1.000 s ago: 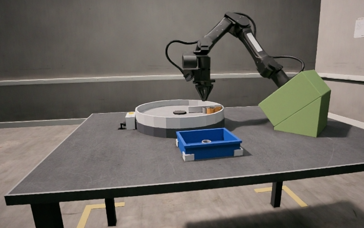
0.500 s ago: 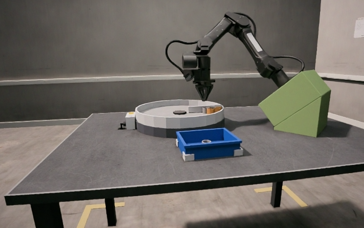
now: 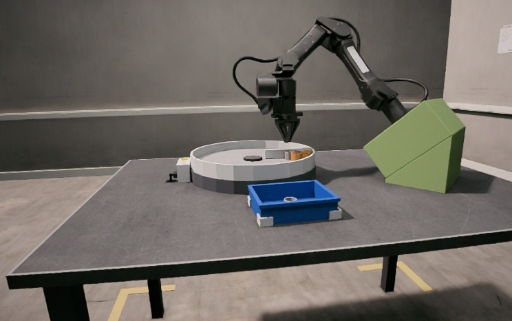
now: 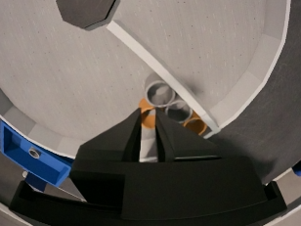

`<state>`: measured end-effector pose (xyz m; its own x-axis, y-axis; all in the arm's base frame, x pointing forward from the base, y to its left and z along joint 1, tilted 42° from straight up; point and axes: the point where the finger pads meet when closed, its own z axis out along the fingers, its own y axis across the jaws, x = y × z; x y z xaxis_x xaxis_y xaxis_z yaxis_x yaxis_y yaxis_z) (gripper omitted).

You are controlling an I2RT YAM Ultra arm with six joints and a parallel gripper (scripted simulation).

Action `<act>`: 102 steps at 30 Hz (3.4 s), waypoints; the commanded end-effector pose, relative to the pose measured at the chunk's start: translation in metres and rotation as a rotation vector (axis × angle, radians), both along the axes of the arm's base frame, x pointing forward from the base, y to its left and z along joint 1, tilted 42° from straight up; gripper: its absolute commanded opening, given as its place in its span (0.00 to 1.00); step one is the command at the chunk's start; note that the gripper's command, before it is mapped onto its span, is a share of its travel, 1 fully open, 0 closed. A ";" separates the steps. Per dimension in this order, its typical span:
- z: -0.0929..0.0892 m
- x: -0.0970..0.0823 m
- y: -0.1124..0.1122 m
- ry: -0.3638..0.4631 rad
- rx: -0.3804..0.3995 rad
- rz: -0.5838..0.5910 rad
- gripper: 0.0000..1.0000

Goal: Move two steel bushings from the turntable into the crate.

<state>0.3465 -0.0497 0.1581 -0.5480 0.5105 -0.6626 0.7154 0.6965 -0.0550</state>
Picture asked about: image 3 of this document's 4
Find white round turntable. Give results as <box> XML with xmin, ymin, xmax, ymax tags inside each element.
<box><xmin>166</xmin><ymin>141</ymin><xmax>316</xmax><ymax>195</ymax></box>

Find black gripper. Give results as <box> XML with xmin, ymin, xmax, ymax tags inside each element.
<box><xmin>271</xmin><ymin>96</ymin><xmax>303</xmax><ymax>143</ymax></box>

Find blue open tray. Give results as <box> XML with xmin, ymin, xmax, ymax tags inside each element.
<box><xmin>248</xmin><ymin>180</ymin><xmax>339</xmax><ymax>225</ymax></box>

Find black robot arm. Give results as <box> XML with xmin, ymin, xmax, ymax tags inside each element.
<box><xmin>256</xmin><ymin>17</ymin><xmax>421</xmax><ymax>125</ymax></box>

